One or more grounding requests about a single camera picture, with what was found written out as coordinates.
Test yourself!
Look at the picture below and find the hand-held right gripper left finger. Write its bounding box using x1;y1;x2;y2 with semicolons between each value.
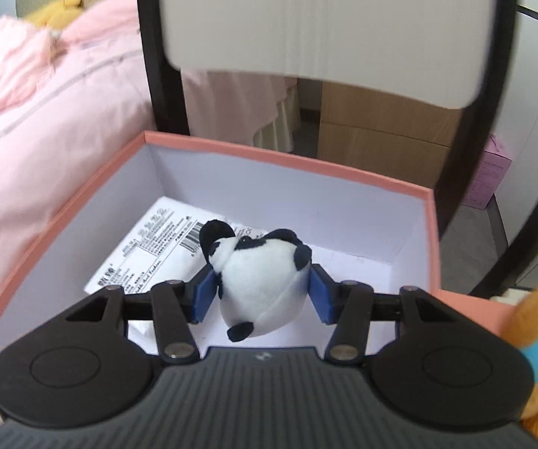
65;269;219;364

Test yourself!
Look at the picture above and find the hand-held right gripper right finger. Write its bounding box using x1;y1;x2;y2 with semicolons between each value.
307;264;461;364

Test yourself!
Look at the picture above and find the black and white panda plush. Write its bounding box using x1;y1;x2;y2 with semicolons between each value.
199;220;313;343

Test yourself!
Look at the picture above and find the pink cardboard box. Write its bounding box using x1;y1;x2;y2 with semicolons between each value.
0;131;522;436

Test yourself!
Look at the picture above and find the white labelled packet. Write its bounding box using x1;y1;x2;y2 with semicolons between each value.
84;196;270;337

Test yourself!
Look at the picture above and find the wooden cabinet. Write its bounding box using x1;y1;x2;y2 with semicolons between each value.
316;80;462;189

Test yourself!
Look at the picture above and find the small pink carton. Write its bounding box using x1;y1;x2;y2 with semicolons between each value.
460;134;513;210

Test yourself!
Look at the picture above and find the pink blanket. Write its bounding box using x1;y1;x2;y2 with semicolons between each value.
0;0;157;333

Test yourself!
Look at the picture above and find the black and white chair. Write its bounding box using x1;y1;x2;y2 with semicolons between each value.
134;0;538;296

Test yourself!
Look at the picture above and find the yellow plush toy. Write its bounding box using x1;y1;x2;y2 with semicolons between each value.
25;0;85;29

